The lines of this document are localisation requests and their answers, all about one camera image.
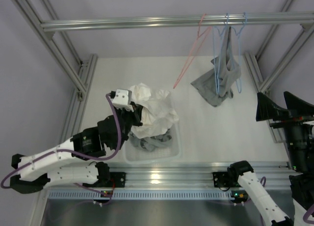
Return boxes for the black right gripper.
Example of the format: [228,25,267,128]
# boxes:
[256,90,314,172]

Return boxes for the grey tank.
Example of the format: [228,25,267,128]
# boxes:
[191,27,241,107]
[129,129,173,152]

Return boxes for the white tank top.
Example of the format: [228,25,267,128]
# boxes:
[130,83,179,139]

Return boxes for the blue wire hanger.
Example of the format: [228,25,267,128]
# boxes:
[232,12,248,94]
[212,13,230,95]

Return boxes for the pink wire hanger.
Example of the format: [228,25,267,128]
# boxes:
[173,13,212,89]

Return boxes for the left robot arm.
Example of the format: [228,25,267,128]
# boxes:
[5,90,142,194]

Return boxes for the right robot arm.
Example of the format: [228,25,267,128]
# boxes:
[227,91,314,226]

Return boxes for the white plastic basket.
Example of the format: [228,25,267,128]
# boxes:
[122,122,182,165]

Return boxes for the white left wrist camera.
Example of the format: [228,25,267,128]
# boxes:
[110,89,133,112]

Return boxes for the right aluminium frame posts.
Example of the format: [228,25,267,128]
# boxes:
[242,0,314,105]

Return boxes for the aluminium frame posts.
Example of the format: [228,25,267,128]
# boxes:
[242,0,314,105]
[11,0,98,142]

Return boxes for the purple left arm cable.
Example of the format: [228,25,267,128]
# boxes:
[0,93,122,189]

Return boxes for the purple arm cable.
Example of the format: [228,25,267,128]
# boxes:
[0,93,122,189]
[256,176,314,226]

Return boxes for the left aluminium frame posts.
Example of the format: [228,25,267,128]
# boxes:
[11,0,98,142]

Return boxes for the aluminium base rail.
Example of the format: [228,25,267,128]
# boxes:
[109,162,297,190]

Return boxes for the slotted cable duct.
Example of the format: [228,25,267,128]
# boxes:
[48,190,234,200]

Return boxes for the aluminium hanging rail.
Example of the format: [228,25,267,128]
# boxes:
[40,11,314,32]

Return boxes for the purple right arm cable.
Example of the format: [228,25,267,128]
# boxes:
[256,176,314,226]

